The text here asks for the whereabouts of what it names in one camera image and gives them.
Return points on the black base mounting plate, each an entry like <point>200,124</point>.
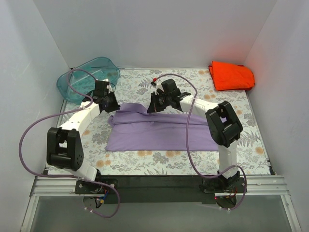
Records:
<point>162,196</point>

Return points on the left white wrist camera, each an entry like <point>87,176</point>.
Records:
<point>108,86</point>

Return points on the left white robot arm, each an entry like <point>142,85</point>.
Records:
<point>64,144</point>

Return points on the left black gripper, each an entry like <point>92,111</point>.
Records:
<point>111,104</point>

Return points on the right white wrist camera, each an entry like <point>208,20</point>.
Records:
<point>158,88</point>

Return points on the folded orange t shirt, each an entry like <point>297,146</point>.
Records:
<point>228,76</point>

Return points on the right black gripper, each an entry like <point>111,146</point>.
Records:
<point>155,104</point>

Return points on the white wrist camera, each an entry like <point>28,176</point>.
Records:
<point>158,88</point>
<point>108,86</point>

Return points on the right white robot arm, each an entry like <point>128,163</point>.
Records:
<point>224,126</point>

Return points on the teal transparent plastic bin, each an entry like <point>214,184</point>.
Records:
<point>82,80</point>

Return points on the aluminium frame rail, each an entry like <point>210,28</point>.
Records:
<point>256,185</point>

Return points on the purple t shirt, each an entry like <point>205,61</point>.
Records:
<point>134,129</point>

